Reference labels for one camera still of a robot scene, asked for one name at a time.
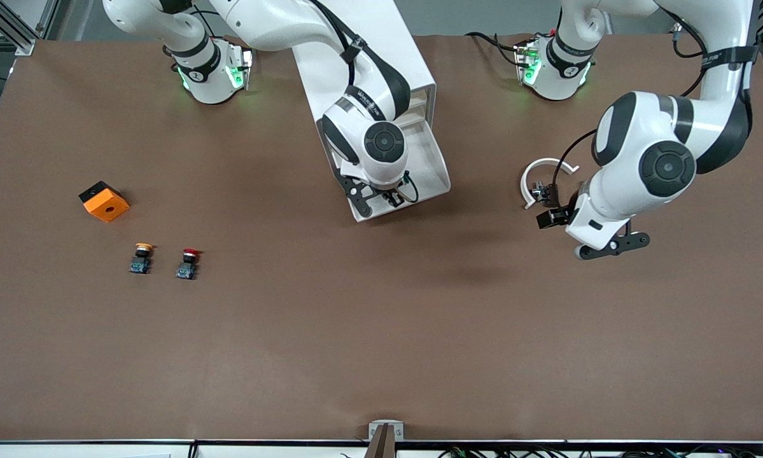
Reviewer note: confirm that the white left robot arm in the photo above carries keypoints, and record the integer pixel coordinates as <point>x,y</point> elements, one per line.
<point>664,165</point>

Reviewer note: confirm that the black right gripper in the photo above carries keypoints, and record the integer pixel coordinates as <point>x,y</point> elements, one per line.
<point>393,196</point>

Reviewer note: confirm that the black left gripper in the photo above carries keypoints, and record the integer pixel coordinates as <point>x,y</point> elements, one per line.
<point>564,210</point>

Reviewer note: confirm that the dark brown small component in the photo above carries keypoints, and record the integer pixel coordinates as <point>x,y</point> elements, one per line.
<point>545,194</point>

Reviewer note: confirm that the brown camera post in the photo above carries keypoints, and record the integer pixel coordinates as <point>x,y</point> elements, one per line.
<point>382,445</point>

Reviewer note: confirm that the red push button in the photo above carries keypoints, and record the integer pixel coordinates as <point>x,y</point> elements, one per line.
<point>186,268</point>

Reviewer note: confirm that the orange black button box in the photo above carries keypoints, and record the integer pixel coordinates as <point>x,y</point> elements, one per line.
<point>106,205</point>

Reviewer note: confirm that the yellow push button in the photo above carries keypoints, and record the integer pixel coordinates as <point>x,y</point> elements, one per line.
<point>140,262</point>

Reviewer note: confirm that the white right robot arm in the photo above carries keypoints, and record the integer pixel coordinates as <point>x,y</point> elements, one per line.
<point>381,143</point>

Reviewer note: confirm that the grey metal bracket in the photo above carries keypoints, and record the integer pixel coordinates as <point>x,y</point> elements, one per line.
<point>386,427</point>

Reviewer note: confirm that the white table edge rail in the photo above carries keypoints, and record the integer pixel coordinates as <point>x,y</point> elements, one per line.
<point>101,450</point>

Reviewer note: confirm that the brown table cover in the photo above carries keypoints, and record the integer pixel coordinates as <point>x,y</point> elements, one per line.
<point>381,318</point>

